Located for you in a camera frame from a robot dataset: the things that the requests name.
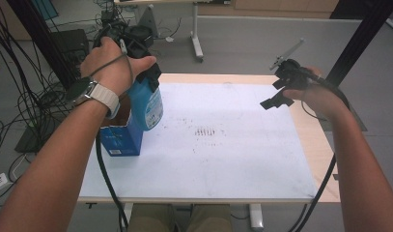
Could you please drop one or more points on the wooden table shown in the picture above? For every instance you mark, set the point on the wooden table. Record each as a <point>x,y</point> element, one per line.
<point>310,135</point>

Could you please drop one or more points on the white desk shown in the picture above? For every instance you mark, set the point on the white desk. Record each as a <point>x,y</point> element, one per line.
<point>196,32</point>

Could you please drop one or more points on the white table mat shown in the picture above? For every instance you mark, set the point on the white table mat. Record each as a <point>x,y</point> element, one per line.
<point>216,167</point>

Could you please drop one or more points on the person's left hand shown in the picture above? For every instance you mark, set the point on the person's left hand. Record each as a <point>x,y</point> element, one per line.
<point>108,67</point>

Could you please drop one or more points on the person's right hand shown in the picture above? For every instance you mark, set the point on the person's right hand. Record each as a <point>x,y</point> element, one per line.
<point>322,96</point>

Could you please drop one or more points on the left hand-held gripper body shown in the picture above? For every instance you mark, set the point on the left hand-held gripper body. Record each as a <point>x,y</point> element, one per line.
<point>136,38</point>

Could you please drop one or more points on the black frame post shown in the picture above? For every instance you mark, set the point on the black frame post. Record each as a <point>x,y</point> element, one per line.
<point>39,38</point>
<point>361,35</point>

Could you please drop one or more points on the wooden cabinet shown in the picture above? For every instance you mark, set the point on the wooden cabinet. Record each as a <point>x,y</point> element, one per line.
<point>281,8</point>

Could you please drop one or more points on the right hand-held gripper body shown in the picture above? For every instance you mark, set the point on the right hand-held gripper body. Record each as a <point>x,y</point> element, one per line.
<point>294,75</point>

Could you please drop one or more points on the blue cardboard box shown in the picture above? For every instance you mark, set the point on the blue cardboard box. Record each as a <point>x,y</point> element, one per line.
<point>123,141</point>

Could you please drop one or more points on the grey triangular stand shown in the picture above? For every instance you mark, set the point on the grey triangular stand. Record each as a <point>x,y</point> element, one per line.
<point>149,21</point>

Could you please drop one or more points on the person's olive trousers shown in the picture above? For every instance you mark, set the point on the person's olive trousers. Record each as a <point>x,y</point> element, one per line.
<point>152,219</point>

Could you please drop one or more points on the black computer case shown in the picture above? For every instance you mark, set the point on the black computer case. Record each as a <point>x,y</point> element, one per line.
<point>70,45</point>

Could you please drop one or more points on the wristwatch with white band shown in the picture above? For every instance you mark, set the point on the wristwatch with white band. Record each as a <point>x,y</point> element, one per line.
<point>102,95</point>

